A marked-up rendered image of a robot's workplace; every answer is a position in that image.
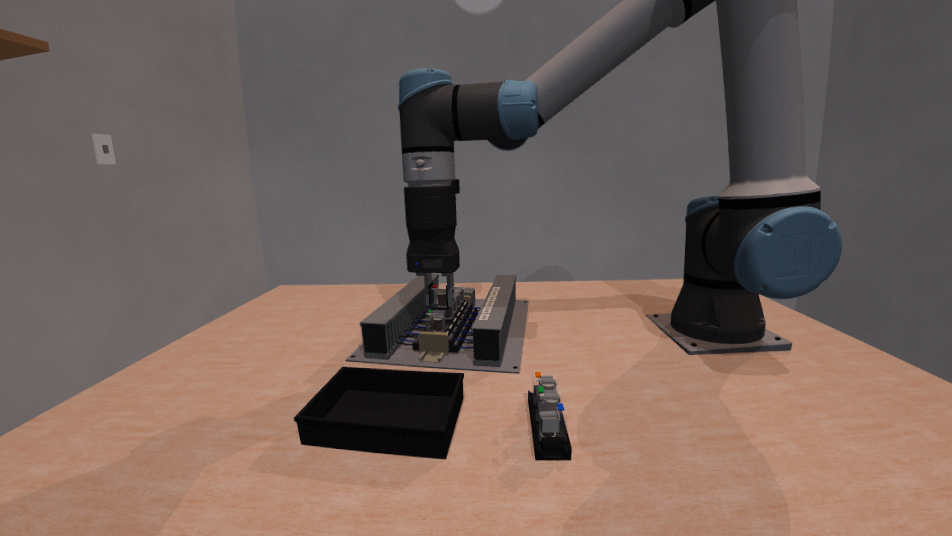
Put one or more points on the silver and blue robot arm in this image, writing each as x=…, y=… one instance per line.
x=782, y=246

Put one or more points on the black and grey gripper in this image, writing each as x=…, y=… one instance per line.
x=430, y=207

